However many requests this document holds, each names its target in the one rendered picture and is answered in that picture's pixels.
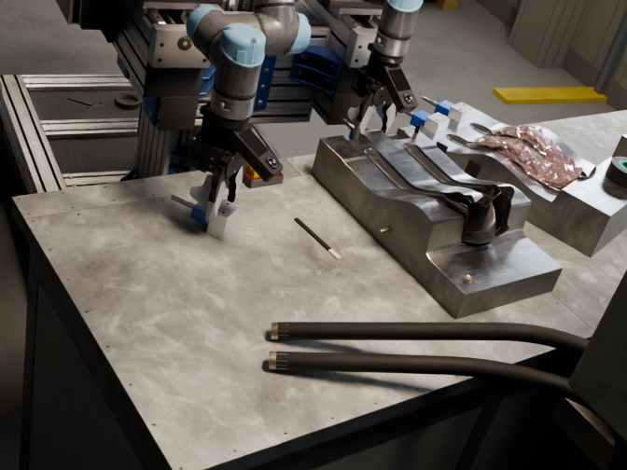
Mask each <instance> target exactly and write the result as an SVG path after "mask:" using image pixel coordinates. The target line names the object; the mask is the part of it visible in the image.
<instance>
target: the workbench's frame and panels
mask: <svg viewBox="0 0 627 470"><path fill-rule="evenodd" d="M11 213H12V215H13V217H14V218H15V220H16V222H17V223H18V225H19V227H20V229H21V231H22V233H23V235H24V236H25V238H26V240H27V242H28V243H29V244H30V253H29V276H28V296H27V314H26V333H25V353H24V371H23V391H22V410H21V447H20V466H19V470H172V469H171V468H170V466H169V464H168V463H167V462H166V460H165V458H164V457H163V455H162V453H161V452H160V449H159V448H158V446H157V444H156V442H155V441H154V439H153V437H152V436H151V434H150V432H149V431H148V430H147V428H146V426H145V424H144V422H143V421H142V419H141V417H140V416H139V414H138V412H137V411H136V409H135V407H134V405H133V404H132V401H131V400H130V398H129V396H127V394H126V392H125V390H124V389H123V387H122V385H121V384H120V382H119V380H118V378H117V376H116V375H115V373H114V371H113V369H112V368H111V366H110V365H109V364H108V362H107V360H106V359H105V356H104V354H103V353H102V351H101V349H100V348H99V346H98V344H97V343H96V341H95V339H94V337H93V336H92V334H91V332H90V330H89V329H88V328H87V326H86V324H85V322H84V321H83V319H82V317H81V316H80V314H79V312H78V311H77V308H76V307H75V305H74V303H73V301H72V300H71V298H70V297H69V296H68V294H67V292H66V291H65V289H64V287H63V285H62V283H61V281H60V280H59V278H58V276H57V275H56V273H55V271H54V269H53V268H52V266H51V265H50V263H49V261H48V260H47V258H46V256H45V254H44V253H43V251H42V249H41V248H40V246H39V244H38V243H37V241H36V239H35V237H34V235H33V233H32V232H31V230H30V229H29V228H28V226H27V224H26V223H25V221H24V219H23V217H22V216H21V213H20V212H19V210H18V208H17V207H16V205H15V203H14V201H12V211H11ZM580 358H581V357H580V356H578V355H575V354H573V353H571V352H566V351H563V350H560V349H558V350H555V351H552V352H547V353H544V354H541V355H539V356H536V357H533V358H531V359H528V360H525V361H522V362H520V363H517V364H514V365H518V366H526V367H531V368H534V369H538V370H542V371H546V372H549V373H552V374H555V375H558V376H561V377H564V378H567V379H570V378H571V376H572V374H573V372H574V370H575V368H576V366H577V364H578V362H579V360H580ZM559 397H560V396H559V395H557V394H552V393H548V392H545V391H541V390H538V389H535V388H531V387H527V386H523V385H519V384H515V383H510V382H505V381H501V380H490V379H484V378H473V379H470V380H466V381H463V382H460V383H457V384H455V385H452V386H449V387H446V388H443V389H440V390H437V391H435V392H433V393H430V394H425V395H422V396H419V397H416V398H413V399H411V400H408V401H406V402H403V403H400V404H397V405H394V406H392V407H389V408H384V409H381V410H378V411H375V412H373V413H370V414H368V415H365V416H362V417H359V418H356V419H353V420H350V421H348V422H343V423H341V424H338V425H335V426H332V427H329V428H327V429H324V430H321V431H318V432H315V433H312V434H310V435H306V436H303V437H300V438H297V439H294V440H291V441H288V442H285V443H283V444H280V445H278V446H275V447H272V448H269V449H265V450H262V451H259V452H256V453H253V454H250V455H248V456H245V457H243V458H240V459H237V460H234V461H231V462H228V463H223V464H221V465H218V466H216V467H213V468H210V469H207V470H523V468H524V466H525V464H526V462H527V460H528V458H529V456H530V454H531V452H532V450H533V448H534V446H535V444H536V442H537V441H538V439H539V437H540V435H541V433H542V431H543V429H544V427H545V425H546V423H547V421H548V420H550V415H551V413H552V411H553V409H554V407H555V405H556V403H557V401H558V399H559Z"/></svg>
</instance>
